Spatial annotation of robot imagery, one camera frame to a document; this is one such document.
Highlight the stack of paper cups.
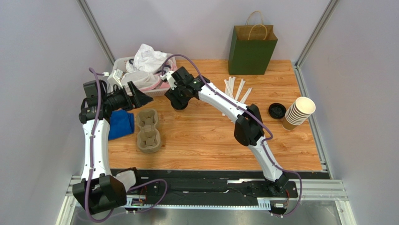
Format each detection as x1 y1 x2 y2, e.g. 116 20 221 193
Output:
282 97 316 130

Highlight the crumpled white cloth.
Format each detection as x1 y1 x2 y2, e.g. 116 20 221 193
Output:
133 44 168 74

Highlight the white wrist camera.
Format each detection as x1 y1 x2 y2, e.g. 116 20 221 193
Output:
107 69 124 90
160 70 177 90

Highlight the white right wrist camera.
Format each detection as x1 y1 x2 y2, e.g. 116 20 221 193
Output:
160 70 177 90

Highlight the cardboard cup carrier tray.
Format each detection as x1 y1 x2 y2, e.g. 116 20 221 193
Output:
136 108 162 154

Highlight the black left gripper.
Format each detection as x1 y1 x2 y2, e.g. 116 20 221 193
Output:
103 82 153 112

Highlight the brown paper coffee cup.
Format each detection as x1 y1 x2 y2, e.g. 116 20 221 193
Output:
171 102 188 111

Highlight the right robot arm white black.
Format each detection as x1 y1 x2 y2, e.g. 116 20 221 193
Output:
160 67 288 192

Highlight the blue cloth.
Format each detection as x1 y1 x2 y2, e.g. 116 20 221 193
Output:
108 110 135 141

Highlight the white plastic basket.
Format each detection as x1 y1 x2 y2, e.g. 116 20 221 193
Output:
113 53 170 97

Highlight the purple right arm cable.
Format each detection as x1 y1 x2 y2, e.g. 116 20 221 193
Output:
160 54 303 218

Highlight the green paper gift bag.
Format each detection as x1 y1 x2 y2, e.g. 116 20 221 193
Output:
228 10 278 75

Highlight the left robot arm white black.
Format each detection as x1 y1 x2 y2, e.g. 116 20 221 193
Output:
72 81 153 215

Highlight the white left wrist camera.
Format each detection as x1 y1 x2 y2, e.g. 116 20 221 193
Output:
107 69 124 90

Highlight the stack of black lids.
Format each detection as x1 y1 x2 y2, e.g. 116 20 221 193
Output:
268 103 287 119

